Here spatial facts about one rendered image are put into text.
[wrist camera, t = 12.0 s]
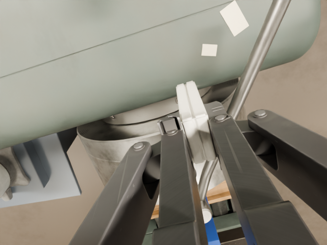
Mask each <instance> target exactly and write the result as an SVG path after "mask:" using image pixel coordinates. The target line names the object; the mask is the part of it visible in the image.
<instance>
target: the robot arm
mask: <svg viewBox="0 0 327 245"><path fill-rule="evenodd" d="M176 90H177V97H178V105H179V112H176V113H173V114H169V115H167V116H166V117H163V118H161V119H160V120H159V121H158V122H157V125H158V128H159V131H160V134H161V140H160V141H159V142H158V143H156V144H154V145H150V143H149V142H148V141H141V142H137V143H135V144H134V145H132V146H131V147H130V148H129V149H128V151H127V152H126V154H125V156H124V157H123V159H122V160H121V162H120V163H119V165H118V167H117V168H116V170H115V171H114V173H113V175H112V176H111V178H110V179H109V181H108V182H107V184H106V186H105V187H104V189H103V190H102V192H101V193H100V195H99V197H98V198H97V200H96V201H95V203H94V205H93V206H92V208H91V209H90V211H89V213H88V214H87V216H86V217H85V219H84V221H83V222H82V224H81V225H80V227H79V228H78V230H77V232H76V233H75V235H74V236H73V238H72V239H71V241H70V242H69V244H68V245H142V243H143V240H144V237H145V234H146V231H147V228H148V225H149V222H150V220H151V217H152V214H153V211H154V208H155V205H156V203H157V200H158V197H159V223H158V228H156V229H154V230H153V233H152V245H208V240H207V234H206V229H205V223H204V218H203V213H202V208H201V202H200V195H199V190H198V185H197V179H196V174H195V169H194V164H193V163H195V164H199V163H203V162H204V160H208V161H211V160H215V159H217V157H218V160H219V164H220V168H221V170H222V172H223V175H224V177H225V180H226V183H227V186H228V189H229V192H230V195H231V198H232V201H233V204H234V207H235V209H236V212H237V215H238V218H239V221H240V224H241V227H242V230H243V233H244V236H245V239H246V242H247V244H248V245H319V244H318V242H317V241H316V239H315V237H314V236H313V234H312V233H311V231H310V229H309V228H308V226H307V225H306V223H305V222H304V220H303V219H302V217H301V216H300V214H299V212H298V211H297V209H296V208H295V206H294V205H293V204H292V202H291V201H289V200H288V201H284V200H283V198H282V197H281V195H280V194H279V192H278V190H277V189H276V187H275V185H274V184H273V182H272V181H271V179H270V177H269V176H268V174H267V173H266V171H265V169H264V168H263V167H265V168H266V169H267V170H268V171H269V172H270V173H271V174H273V175H274V176H275V177H276V178H277V179H278V180H280V181H281V182H282V183H283V184H284V185H285V186H286V187H288V188H289V189H290V190H291V191H292V192H293V193H294V194H296V195H297V196H298V197H299V198H300V199H301V200H303V201H304V202H305V203H306V204H307V205H308V206H309V207H311V208H312V209H313V210H314V211H315V212H316V213H317V214H319V215H320V216H321V217H322V218H323V219H324V220H326V221H327V138H326V137H324V136H321V135H319V134H317V133H315V132H313V131H311V130H309V129H307V128H305V127H303V126H301V125H299V124H297V123H295V122H293V121H291V120H289V119H287V118H285V117H283V116H281V115H279V114H277V113H275V112H273V111H270V110H265V109H260V110H256V111H253V112H251V113H249V114H248V115H247V120H240V121H238V120H234V118H233V117H232V116H231V115H228V114H227V112H226V111H225V109H224V107H223V106H222V104H221V103H220V102H218V101H214V102H211V103H207V104H203V102H202V100H201V97H200V94H199V92H198V89H197V87H196V84H195V82H193V81H189V82H186V84H179V85H177V87H176ZM29 183H30V179H29V177H28V176H27V175H26V174H25V172H24V170H23V168H22V166H21V164H20V162H19V160H18V158H17V156H16V154H15V152H14V149H13V146H11V147H7V148H4V149H1V150H0V199H1V198H2V199H3V200H4V201H9V200H11V199H12V198H13V194H12V191H11V187H13V186H27V185H28V184H29Z"/></svg>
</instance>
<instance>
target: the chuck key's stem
mask: <svg viewBox="0 0 327 245"><path fill-rule="evenodd" d="M200 202H201V208H202V213H203V218H204V223H207V222H209V221H210V220H211V218H212V215H213V214H212V212H211V209H210V207H209V205H208V203H207V201H206V199H205V201H200Z"/></svg>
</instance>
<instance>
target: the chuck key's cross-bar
mask: <svg viewBox="0 0 327 245"><path fill-rule="evenodd" d="M290 2H291V0H273V1H272V3H271V6H270V8H269V11H268V13H267V15H266V18H265V20H264V23H263V25H262V27H261V30H260V32H259V35H258V37H257V39H256V42H255V44H254V47H253V49H252V52H251V54H250V56H249V59H248V61H247V64H246V66H245V68H244V71H243V73H242V76H241V78H240V81H239V83H238V85H237V87H236V90H235V92H234V95H233V97H232V99H231V102H230V104H229V107H228V109H227V111H226V112H227V114H228V115H231V116H232V117H233V118H234V120H237V119H238V116H239V114H240V112H241V110H242V108H243V105H244V103H245V101H246V99H247V97H248V94H249V92H250V90H251V88H252V86H253V83H254V81H255V79H256V77H257V75H258V72H259V70H260V68H261V66H262V64H263V61H264V59H265V57H266V55H267V53H268V50H269V48H270V46H271V44H272V42H273V39H274V37H275V35H276V33H277V30H278V28H279V26H280V24H281V22H282V19H283V17H284V15H285V13H286V11H287V8H288V6H289V4H290ZM217 162H218V157H217V159H215V160H211V161H208V160H206V162H205V165H204V167H203V170H202V172H201V175H200V180H199V184H198V190H199V195H200V201H205V198H206V194H207V191H208V187H209V183H210V179H211V176H212V173H213V171H214V169H215V167H216V164H217Z"/></svg>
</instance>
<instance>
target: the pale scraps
mask: <svg viewBox="0 0 327 245"><path fill-rule="evenodd" d="M220 13H221V15H222V17H223V18H224V20H225V22H226V23H227V25H228V27H229V29H230V30H231V32H232V34H233V35H234V36H236V35H237V34H239V33H240V32H241V31H243V30H244V29H245V28H247V27H248V26H249V24H248V22H247V21H246V19H245V17H244V15H243V14H242V12H241V10H240V8H239V6H238V5H237V3H236V1H235V0H234V1H233V2H232V3H230V4H229V5H228V6H226V7H225V8H224V9H223V10H221V11H220ZM217 46H218V45H212V44H203V45H202V53H201V55H205V56H216V53H217Z"/></svg>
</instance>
